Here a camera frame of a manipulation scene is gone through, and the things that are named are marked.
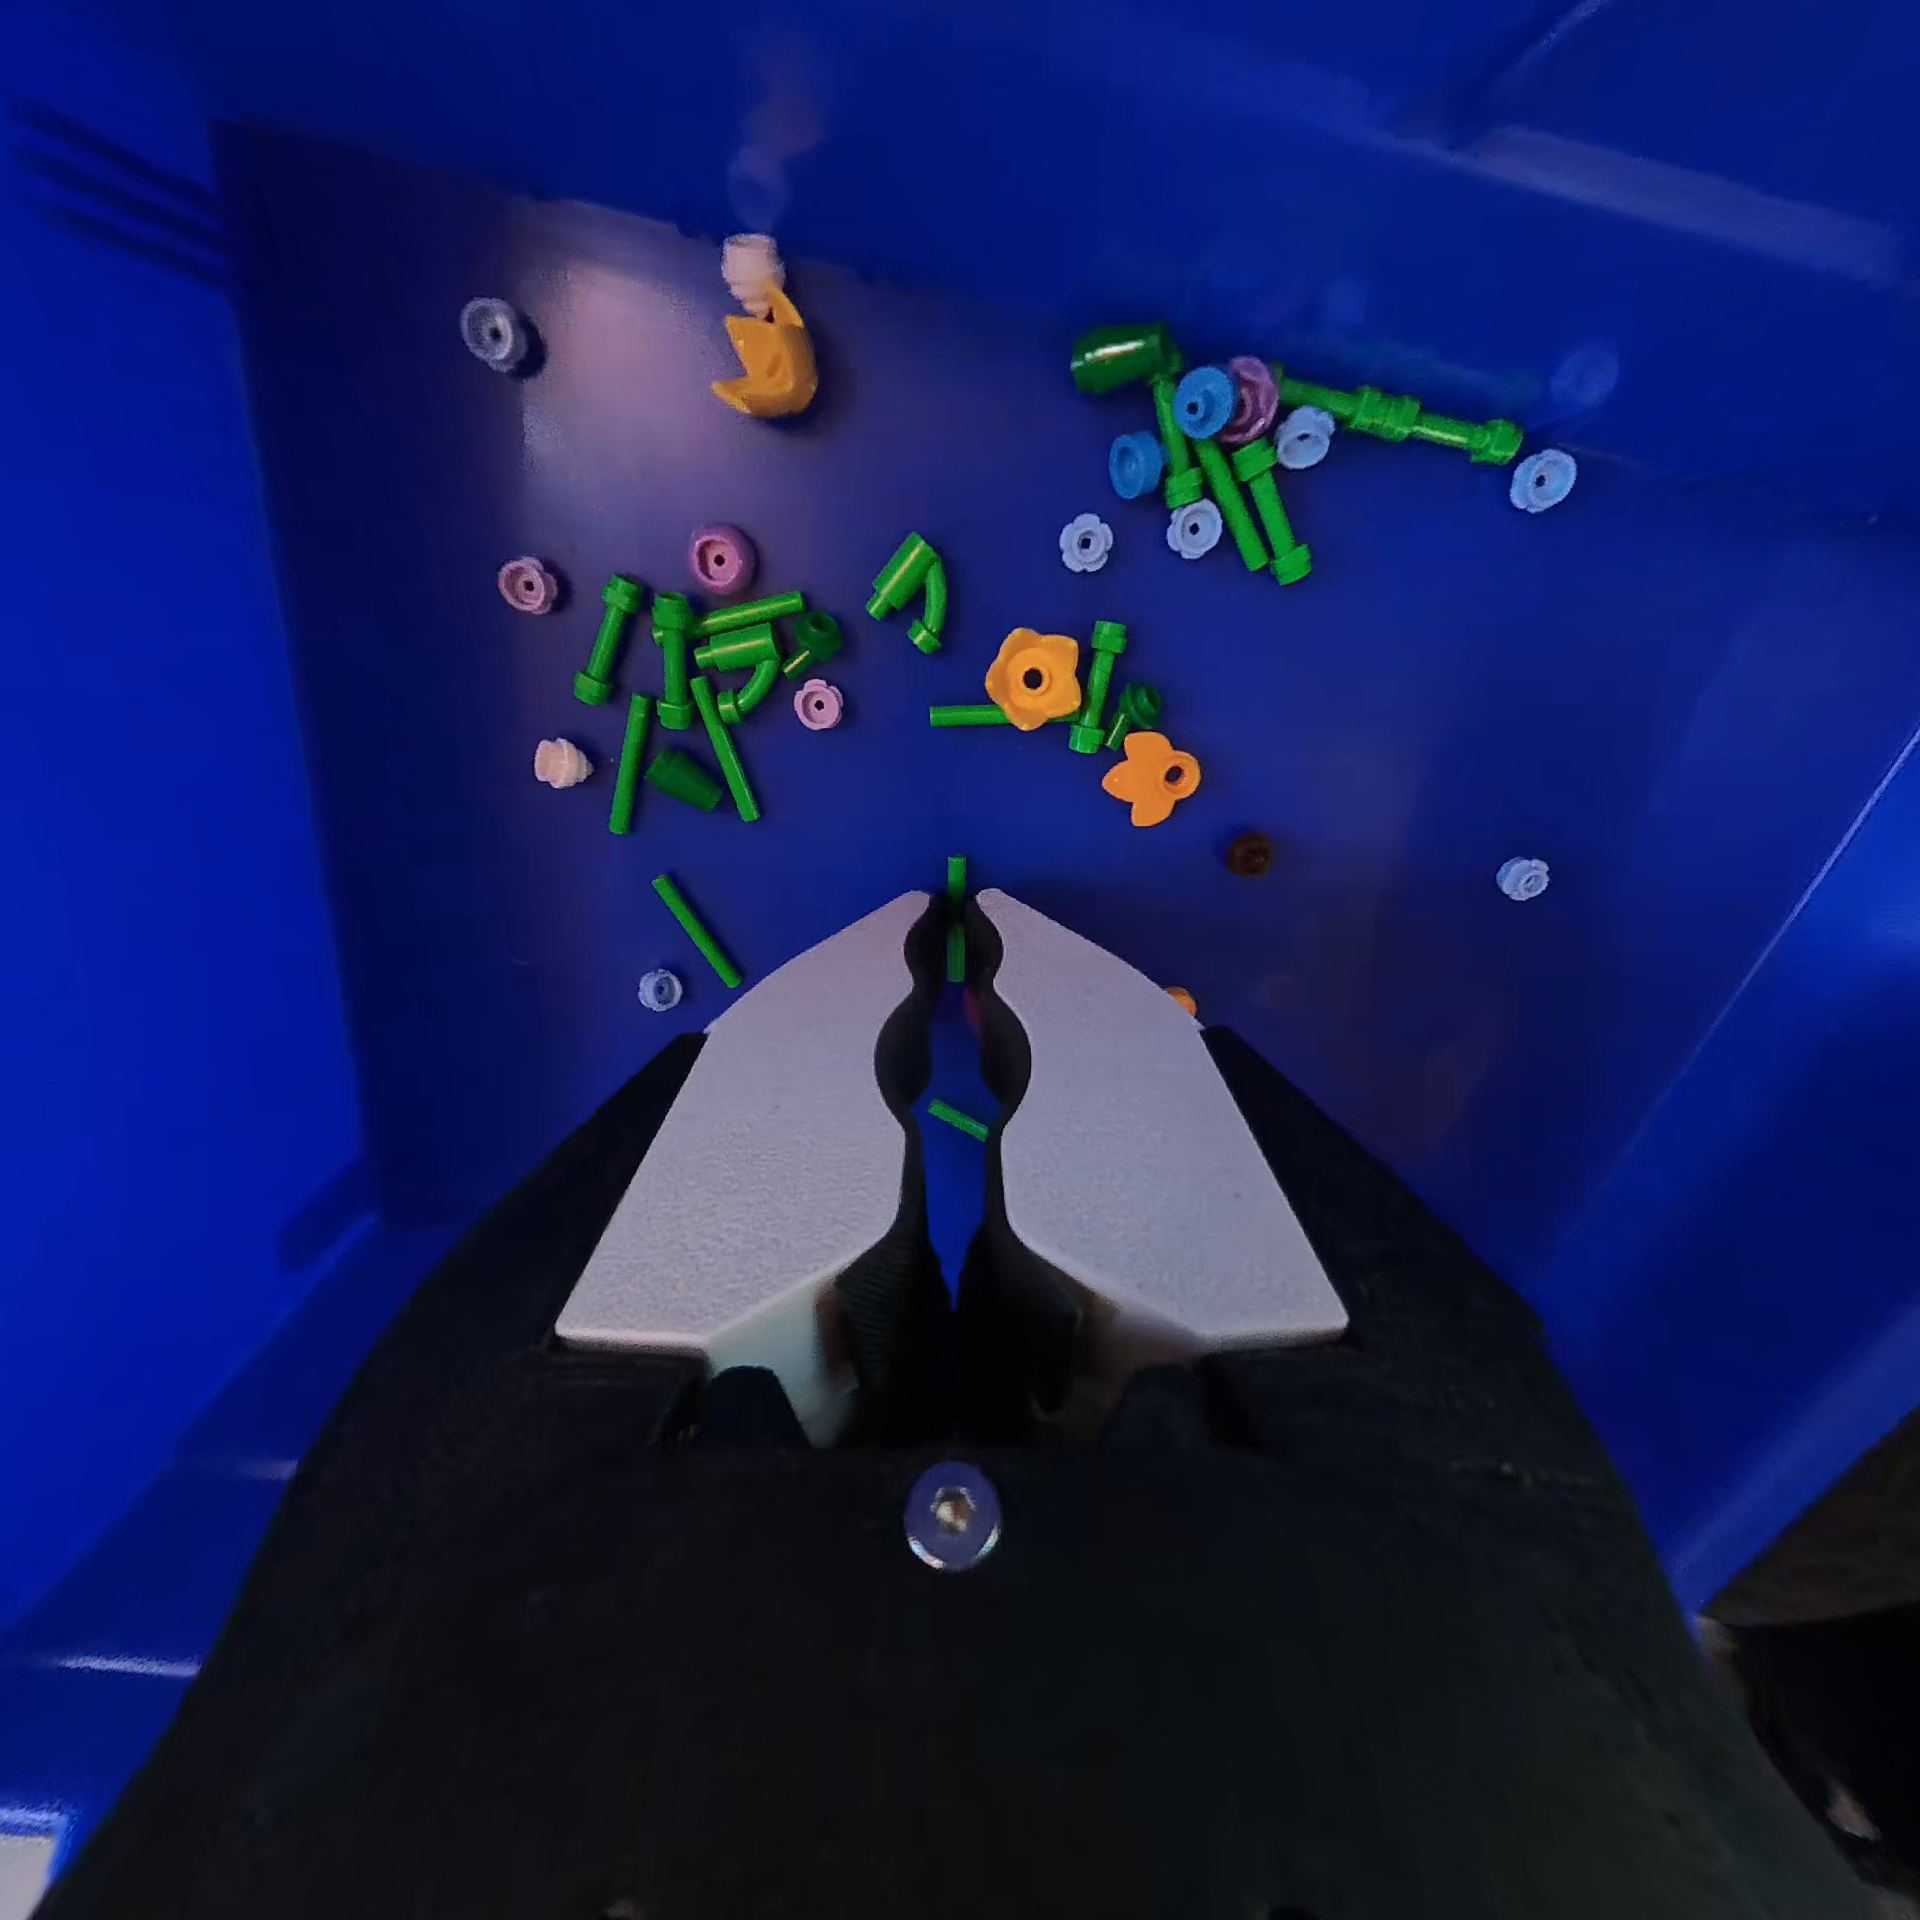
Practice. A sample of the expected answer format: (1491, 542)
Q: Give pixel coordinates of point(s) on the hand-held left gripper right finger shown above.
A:
(1170, 1188)

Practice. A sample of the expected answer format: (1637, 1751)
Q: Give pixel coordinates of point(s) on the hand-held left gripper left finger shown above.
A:
(737, 1188)

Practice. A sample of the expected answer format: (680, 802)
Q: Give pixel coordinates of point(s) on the green stem brick piece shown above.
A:
(957, 895)

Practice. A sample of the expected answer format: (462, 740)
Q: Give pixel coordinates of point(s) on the pile of toy brick pieces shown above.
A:
(1035, 675)

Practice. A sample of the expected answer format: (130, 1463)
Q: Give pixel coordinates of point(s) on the blue storage bin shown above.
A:
(1680, 751)

